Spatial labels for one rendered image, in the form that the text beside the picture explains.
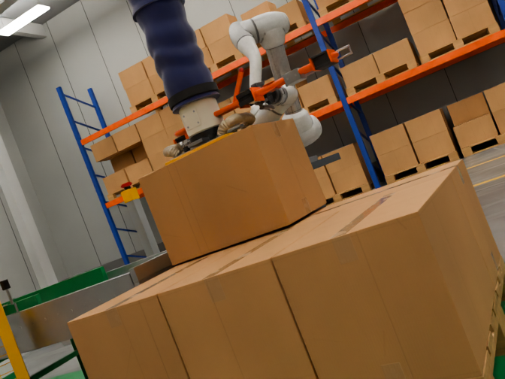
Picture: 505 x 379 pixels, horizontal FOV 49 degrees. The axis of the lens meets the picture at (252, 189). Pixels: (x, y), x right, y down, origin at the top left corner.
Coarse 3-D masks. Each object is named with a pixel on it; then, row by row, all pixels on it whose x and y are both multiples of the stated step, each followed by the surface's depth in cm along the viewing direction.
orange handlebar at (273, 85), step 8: (336, 56) 205; (304, 72) 214; (272, 80) 216; (280, 80) 215; (264, 88) 219; (272, 88) 217; (232, 104) 226; (216, 112) 231; (224, 112) 230; (184, 128) 240; (176, 136) 244
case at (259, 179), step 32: (256, 128) 208; (288, 128) 232; (192, 160) 220; (224, 160) 213; (256, 160) 207; (288, 160) 222; (160, 192) 230; (192, 192) 223; (224, 192) 216; (256, 192) 209; (288, 192) 212; (320, 192) 237; (160, 224) 233; (192, 224) 226; (224, 224) 218; (256, 224) 212; (288, 224) 205; (192, 256) 229
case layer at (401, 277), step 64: (384, 192) 200; (448, 192) 163; (256, 256) 156; (320, 256) 136; (384, 256) 129; (448, 256) 135; (128, 320) 168; (192, 320) 157; (256, 320) 148; (320, 320) 139; (384, 320) 132; (448, 320) 125
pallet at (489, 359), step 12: (504, 264) 211; (504, 276) 203; (504, 288) 204; (504, 300) 204; (492, 312) 159; (492, 324) 152; (504, 324) 168; (492, 336) 147; (504, 336) 161; (492, 348) 142; (504, 348) 162; (492, 360) 137; (492, 372) 132
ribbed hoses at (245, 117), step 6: (234, 114) 223; (240, 114) 230; (246, 114) 231; (252, 114) 235; (228, 120) 220; (234, 120) 221; (240, 120) 226; (246, 120) 232; (252, 120) 235; (222, 126) 220; (228, 126) 220; (246, 126) 238; (222, 132) 221; (174, 144) 243; (168, 150) 235; (174, 150) 234; (180, 150) 244; (168, 156) 237; (174, 156) 235
